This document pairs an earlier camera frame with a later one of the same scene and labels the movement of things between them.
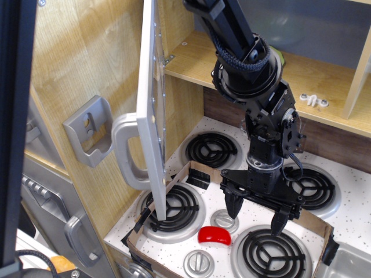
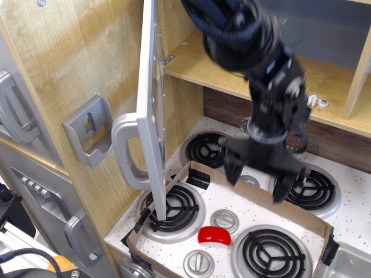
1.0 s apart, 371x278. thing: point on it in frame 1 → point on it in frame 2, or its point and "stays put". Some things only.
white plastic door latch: x=312 y=99 stays put
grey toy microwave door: x=152 y=110 stays put
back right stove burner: x=320 y=190 stays put
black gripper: x=262 y=180 → x=273 y=157
